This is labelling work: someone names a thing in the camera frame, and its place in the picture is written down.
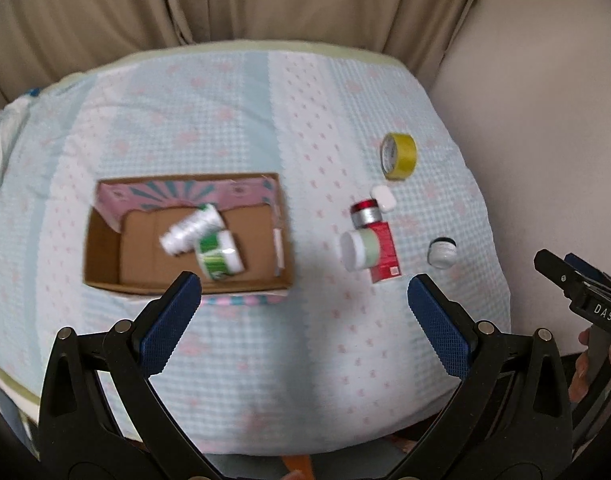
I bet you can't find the small white black jar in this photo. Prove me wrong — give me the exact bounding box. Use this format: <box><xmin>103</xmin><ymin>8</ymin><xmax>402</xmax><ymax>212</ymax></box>
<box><xmin>427</xmin><ymin>237</ymin><xmax>458</xmax><ymax>270</ymax></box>

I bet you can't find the red rectangular carton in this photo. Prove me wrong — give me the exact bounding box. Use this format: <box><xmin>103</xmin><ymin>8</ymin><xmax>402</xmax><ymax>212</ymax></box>
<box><xmin>367</xmin><ymin>221</ymin><xmax>402</xmax><ymax>284</ymax></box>

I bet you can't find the white earbuds case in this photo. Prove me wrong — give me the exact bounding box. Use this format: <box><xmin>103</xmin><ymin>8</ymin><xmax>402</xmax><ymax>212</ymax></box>
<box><xmin>371</xmin><ymin>184</ymin><xmax>397</xmax><ymax>214</ymax></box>

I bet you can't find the yellow tape roll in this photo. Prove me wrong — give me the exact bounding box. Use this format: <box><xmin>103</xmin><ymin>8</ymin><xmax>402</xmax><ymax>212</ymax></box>
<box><xmin>379</xmin><ymin>132</ymin><xmax>417</xmax><ymax>181</ymax></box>

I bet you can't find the pale green cream jar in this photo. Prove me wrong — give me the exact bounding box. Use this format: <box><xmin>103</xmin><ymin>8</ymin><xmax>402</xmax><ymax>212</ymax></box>
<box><xmin>340</xmin><ymin>229</ymin><xmax>380</xmax><ymax>272</ymax></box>

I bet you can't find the red and silver jar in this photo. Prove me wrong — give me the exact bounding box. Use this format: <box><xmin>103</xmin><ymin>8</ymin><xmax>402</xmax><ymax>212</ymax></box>
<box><xmin>350</xmin><ymin>198</ymin><xmax>383</xmax><ymax>229</ymax></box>

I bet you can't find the white pill bottle green label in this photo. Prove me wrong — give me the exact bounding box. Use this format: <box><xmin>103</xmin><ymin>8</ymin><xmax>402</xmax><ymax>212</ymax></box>
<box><xmin>160</xmin><ymin>204</ymin><xmax>225</xmax><ymax>256</ymax></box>

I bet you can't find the green striped white jar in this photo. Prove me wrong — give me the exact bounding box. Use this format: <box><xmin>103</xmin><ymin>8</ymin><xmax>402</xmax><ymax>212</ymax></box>
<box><xmin>195</xmin><ymin>230</ymin><xmax>245</xmax><ymax>281</ymax></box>

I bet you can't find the person's right hand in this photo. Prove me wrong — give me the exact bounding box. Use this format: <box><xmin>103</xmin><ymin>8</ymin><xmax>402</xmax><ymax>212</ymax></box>
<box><xmin>568</xmin><ymin>351</ymin><xmax>590</xmax><ymax>403</ymax></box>

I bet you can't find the blue checkered bed sheet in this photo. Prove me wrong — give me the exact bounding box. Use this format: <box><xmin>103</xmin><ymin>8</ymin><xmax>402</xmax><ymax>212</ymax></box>
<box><xmin>0</xmin><ymin>44</ymin><xmax>511</xmax><ymax>456</ymax></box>

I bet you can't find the open cardboard box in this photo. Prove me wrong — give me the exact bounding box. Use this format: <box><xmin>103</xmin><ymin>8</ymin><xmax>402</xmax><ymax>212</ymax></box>
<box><xmin>83</xmin><ymin>172</ymin><xmax>294</xmax><ymax>306</ymax></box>

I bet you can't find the light blue crumpled blanket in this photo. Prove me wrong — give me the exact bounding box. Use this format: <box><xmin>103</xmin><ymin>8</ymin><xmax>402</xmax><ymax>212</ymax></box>
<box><xmin>0</xmin><ymin>93</ymin><xmax>36</xmax><ymax>187</ymax></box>

